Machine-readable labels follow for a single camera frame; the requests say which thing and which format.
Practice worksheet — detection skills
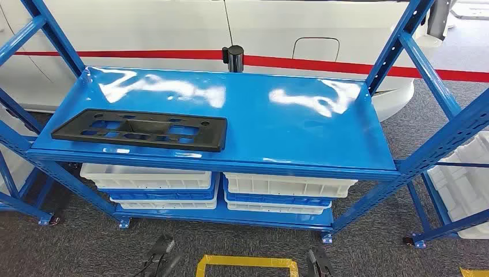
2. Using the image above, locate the black barrier stanchion post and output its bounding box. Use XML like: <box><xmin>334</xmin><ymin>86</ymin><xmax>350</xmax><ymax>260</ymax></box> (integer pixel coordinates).
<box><xmin>221</xmin><ymin>45</ymin><xmax>245</xmax><ymax>73</ymax></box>

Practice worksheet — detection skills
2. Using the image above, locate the white plastic bin stack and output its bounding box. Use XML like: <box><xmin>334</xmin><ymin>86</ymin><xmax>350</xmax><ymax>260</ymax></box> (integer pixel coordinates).
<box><xmin>427</xmin><ymin>132</ymin><xmax>489</xmax><ymax>239</ymax></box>

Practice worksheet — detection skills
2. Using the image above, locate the black plastic car part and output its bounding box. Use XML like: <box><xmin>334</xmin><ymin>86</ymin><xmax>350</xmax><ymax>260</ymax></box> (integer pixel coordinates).
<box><xmin>50</xmin><ymin>108</ymin><xmax>228</xmax><ymax>153</ymax></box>

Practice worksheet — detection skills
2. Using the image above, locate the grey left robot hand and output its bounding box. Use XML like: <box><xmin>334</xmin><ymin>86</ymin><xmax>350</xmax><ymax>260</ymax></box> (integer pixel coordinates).
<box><xmin>142</xmin><ymin>234</ymin><xmax>182</xmax><ymax>277</ymax></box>

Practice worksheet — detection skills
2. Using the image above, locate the red barrier belt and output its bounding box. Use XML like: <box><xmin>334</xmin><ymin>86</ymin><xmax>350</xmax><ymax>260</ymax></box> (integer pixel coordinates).
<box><xmin>14</xmin><ymin>50</ymin><xmax>224</xmax><ymax>61</ymax></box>
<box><xmin>243</xmin><ymin>55</ymin><xmax>489</xmax><ymax>83</ymax></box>

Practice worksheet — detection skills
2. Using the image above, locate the white car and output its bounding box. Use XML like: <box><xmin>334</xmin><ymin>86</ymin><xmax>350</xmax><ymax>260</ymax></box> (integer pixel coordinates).
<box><xmin>0</xmin><ymin>0</ymin><xmax>489</xmax><ymax>122</ymax></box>

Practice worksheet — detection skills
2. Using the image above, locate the blue metal shelf rack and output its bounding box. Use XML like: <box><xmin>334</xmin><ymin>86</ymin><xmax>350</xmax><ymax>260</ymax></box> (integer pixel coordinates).
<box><xmin>0</xmin><ymin>0</ymin><xmax>489</xmax><ymax>245</ymax></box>
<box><xmin>0</xmin><ymin>149</ymin><xmax>64</xmax><ymax>227</ymax></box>
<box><xmin>403</xmin><ymin>160</ymin><xmax>489</xmax><ymax>250</ymax></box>

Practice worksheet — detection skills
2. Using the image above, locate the grey metal column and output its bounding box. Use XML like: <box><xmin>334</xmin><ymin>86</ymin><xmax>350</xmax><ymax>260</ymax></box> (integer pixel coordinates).
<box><xmin>427</xmin><ymin>0</ymin><xmax>454</xmax><ymax>42</ymax></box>

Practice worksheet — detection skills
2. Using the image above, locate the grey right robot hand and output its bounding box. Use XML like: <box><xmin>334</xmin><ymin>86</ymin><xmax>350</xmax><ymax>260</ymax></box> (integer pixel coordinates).
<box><xmin>305</xmin><ymin>246</ymin><xmax>334</xmax><ymax>277</ymax></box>

